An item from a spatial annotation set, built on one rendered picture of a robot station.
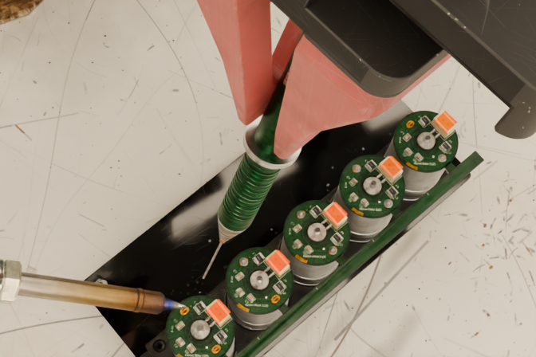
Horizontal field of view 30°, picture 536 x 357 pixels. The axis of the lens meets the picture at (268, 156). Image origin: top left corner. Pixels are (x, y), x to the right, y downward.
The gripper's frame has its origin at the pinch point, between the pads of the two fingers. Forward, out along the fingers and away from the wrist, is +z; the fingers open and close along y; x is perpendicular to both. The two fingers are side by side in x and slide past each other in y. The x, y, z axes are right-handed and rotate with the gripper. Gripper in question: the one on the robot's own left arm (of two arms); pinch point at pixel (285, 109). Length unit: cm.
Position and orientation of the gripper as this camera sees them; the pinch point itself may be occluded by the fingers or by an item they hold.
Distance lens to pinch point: 25.7
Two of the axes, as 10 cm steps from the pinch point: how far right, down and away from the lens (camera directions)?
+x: 6.5, -5.2, 5.5
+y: 7.0, 6.8, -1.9
